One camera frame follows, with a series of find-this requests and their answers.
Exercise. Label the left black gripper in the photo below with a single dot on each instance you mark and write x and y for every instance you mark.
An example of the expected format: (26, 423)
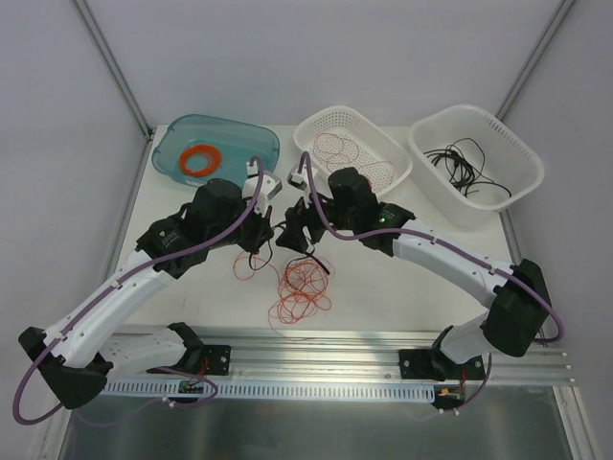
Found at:
(256, 230)

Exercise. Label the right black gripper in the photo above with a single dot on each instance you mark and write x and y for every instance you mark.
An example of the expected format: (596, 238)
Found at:
(293, 226)

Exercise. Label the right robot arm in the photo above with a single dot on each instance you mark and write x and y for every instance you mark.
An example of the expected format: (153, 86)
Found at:
(514, 295)

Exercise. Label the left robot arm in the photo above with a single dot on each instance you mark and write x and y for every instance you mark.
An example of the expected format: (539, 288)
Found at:
(77, 357)

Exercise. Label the white perforated plastic basket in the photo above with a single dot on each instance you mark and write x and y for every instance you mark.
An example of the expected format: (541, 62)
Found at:
(339, 137)

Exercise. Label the teal transparent plastic bin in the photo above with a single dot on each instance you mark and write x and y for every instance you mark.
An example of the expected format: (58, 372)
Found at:
(197, 148)

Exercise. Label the white translucent plastic tub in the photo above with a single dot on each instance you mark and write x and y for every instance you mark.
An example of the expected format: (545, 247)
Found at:
(470, 165)

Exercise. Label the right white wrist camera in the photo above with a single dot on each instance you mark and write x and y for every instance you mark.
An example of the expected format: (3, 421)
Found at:
(298, 178)

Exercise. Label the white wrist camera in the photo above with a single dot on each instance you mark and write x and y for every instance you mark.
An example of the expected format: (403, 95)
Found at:
(261, 186)
(298, 178)

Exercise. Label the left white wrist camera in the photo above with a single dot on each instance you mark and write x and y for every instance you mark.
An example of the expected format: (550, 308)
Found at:
(261, 186)

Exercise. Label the aluminium mounting rail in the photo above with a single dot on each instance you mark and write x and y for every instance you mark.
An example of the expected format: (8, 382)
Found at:
(342, 356)

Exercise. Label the white slotted cable duct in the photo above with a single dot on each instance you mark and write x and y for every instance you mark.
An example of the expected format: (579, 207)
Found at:
(183, 388)

